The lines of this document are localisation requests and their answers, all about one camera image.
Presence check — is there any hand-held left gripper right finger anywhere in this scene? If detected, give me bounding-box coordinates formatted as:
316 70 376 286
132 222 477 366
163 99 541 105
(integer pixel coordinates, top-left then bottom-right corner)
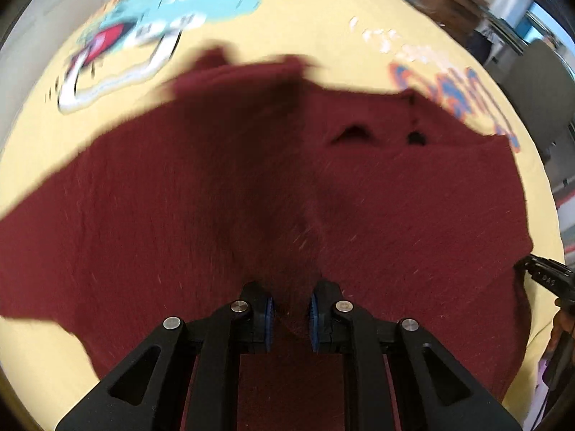
308 279 524 431

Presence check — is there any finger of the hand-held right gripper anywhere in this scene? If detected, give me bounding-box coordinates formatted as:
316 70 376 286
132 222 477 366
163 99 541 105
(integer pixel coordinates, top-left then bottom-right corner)
514 255 575 310

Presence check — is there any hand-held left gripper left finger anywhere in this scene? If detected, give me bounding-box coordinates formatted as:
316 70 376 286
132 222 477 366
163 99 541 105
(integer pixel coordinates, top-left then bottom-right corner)
55 281 276 431

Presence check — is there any maroon knitted sweater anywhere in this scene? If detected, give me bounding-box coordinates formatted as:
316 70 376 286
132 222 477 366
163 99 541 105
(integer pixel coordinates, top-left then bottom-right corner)
0 45 536 431

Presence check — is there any dark grey chair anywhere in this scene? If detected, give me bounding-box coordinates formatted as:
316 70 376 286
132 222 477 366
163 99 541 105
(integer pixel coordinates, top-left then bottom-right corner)
489 38 575 156

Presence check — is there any yellow printed blanket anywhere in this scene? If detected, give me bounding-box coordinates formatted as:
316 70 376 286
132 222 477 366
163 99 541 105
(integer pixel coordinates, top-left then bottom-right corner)
0 0 567 431

